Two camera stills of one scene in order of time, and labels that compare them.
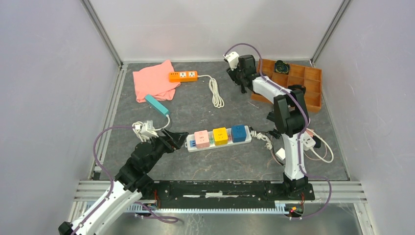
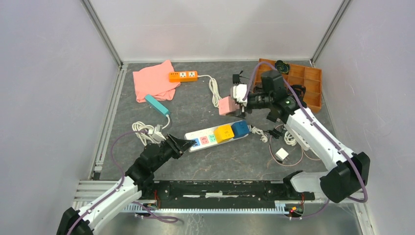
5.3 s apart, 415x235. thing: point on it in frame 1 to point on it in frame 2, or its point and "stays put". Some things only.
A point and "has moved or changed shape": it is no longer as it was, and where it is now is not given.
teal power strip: x=156 y=105 stays put
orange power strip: x=183 y=76 stays put
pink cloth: x=153 y=81 stays put
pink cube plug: x=201 y=139 to x=227 y=105
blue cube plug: x=238 y=132 has moved or changed shape
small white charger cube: x=281 y=153 stays put
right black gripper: x=232 y=74 to x=242 y=114
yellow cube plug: x=220 y=136 has moved or changed shape
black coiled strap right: x=297 y=89 stays put
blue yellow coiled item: x=282 y=67 stays put
